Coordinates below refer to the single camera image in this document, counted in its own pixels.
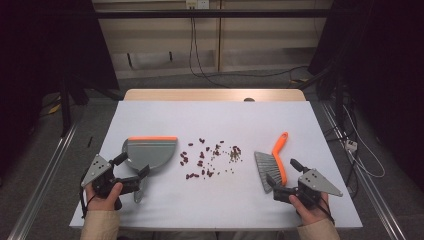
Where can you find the grey dustpan with orange edge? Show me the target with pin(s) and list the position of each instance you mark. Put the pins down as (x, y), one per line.
(151, 153)

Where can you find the dark round table grommet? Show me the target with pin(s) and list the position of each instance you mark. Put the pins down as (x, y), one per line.
(249, 99)

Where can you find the red beans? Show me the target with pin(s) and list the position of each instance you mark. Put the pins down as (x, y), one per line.
(201, 163)

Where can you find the person's right hand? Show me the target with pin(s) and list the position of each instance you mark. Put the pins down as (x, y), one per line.
(310, 213)

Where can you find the person's left hand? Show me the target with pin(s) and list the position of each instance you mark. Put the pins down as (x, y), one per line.
(103, 200)

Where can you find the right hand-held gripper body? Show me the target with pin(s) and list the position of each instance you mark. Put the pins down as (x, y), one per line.
(316, 183)

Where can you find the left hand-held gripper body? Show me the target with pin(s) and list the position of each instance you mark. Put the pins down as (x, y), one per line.
(96, 170)

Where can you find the white table board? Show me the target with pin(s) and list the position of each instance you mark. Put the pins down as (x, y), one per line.
(216, 123)

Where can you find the aluminium floor rail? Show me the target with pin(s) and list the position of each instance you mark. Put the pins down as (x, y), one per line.
(370, 193)
(43, 186)

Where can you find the wooden table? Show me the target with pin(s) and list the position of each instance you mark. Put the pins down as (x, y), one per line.
(200, 95)

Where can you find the black metal stand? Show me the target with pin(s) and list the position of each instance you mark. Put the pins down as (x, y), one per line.
(65, 106)

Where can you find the orange brush with grey bristles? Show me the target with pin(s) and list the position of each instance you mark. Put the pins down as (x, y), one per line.
(271, 163)

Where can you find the black curtain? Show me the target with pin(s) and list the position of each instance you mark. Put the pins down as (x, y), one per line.
(46, 50)
(383, 66)

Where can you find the white wall socket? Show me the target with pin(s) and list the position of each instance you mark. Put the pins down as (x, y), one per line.
(197, 4)

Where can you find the white power strip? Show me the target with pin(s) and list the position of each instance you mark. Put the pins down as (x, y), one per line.
(351, 145)

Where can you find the black horizontal bar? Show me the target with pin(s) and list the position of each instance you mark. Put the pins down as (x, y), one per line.
(213, 13)

